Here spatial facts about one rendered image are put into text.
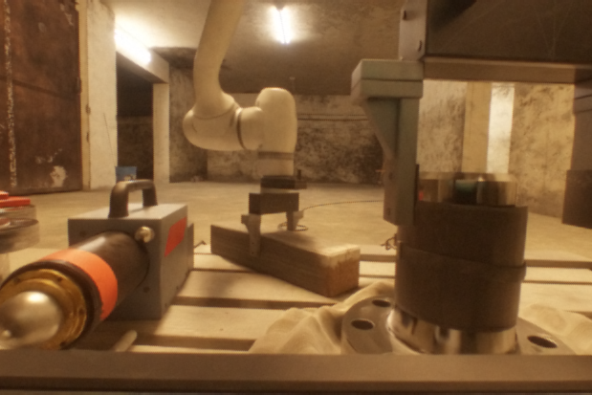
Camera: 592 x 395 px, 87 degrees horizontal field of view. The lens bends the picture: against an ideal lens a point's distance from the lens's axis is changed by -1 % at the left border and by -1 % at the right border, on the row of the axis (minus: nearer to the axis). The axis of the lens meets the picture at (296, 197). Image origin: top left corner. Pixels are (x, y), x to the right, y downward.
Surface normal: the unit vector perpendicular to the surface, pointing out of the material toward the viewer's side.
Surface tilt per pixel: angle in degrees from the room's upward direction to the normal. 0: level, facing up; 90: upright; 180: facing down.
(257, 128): 92
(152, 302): 90
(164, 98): 90
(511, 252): 90
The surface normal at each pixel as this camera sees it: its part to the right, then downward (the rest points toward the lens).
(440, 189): -0.71, 0.04
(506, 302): 0.38, 0.09
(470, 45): 0.03, 0.08
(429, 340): -0.65, -0.16
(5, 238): 0.97, 0.04
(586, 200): -1.00, -0.03
